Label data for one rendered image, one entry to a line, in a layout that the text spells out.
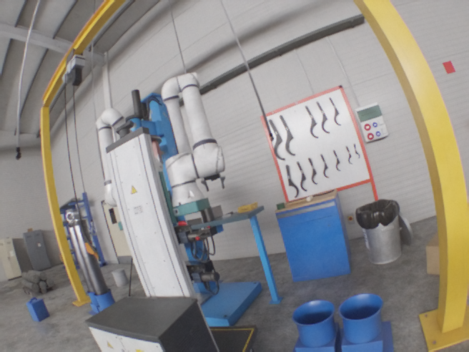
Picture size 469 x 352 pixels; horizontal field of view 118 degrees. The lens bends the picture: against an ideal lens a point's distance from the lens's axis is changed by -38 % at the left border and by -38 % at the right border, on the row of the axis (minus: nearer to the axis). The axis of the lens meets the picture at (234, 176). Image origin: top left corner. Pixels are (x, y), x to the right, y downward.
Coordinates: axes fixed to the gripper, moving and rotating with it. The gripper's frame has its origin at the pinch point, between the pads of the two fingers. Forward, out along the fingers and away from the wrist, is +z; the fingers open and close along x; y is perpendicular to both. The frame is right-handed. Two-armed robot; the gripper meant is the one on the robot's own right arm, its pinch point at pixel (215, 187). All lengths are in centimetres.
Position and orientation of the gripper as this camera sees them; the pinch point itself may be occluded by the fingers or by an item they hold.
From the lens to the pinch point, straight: 185.4
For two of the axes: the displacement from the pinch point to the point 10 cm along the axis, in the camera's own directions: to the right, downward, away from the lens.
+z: 2.2, 9.1, 3.6
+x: 9.7, -1.7, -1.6
